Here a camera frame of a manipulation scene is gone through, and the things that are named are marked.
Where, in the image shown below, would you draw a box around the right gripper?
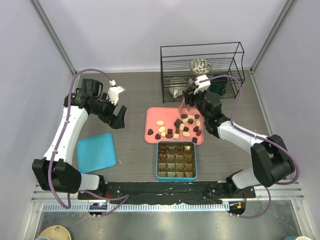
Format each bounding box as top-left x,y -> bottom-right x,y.
183,86 -> 209,121

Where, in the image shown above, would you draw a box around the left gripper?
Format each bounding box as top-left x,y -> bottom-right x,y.
91,93 -> 126,129

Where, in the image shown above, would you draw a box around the stainless steel tongs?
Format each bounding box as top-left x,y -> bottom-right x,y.
178,96 -> 191,115

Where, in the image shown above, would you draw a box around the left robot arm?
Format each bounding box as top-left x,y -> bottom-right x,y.
32,78 -> 127,200

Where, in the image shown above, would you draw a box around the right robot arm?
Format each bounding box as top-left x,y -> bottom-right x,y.
183,88 -> 298,198

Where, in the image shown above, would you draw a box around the gold plastic chocolate insert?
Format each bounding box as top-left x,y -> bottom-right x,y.
158,142 -> 196,179

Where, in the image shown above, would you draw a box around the blue chocolate tin box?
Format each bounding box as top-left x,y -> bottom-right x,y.
155,140 -> 198,181

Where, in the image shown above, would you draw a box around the striped ceramic cup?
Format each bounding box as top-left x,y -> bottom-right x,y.
168,77 -> 187,99

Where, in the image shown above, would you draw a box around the dark green mug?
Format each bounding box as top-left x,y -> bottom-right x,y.
209,77 -> 229,96

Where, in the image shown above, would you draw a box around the patterned ceramic bowl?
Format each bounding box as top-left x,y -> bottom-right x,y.
189,58 -> 213,77

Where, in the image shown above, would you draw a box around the blue tin lid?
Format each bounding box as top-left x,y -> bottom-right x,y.
76,133 -> 117,174

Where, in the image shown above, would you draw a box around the pink tray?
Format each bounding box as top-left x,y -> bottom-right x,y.
144,107 -> 204,145

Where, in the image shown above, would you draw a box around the beige plate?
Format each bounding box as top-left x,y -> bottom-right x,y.
35,225 -> 72,240

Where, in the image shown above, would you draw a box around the black wire rack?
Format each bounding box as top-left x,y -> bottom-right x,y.
160,41 -> 245,103

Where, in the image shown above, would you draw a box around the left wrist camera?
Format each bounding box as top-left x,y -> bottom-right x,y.
107,79 -> 126,106

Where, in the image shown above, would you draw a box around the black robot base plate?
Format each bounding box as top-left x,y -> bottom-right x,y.
77,181 -> 256,205

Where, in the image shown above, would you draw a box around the white cable duct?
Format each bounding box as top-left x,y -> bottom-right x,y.
42,202 -> 230,213

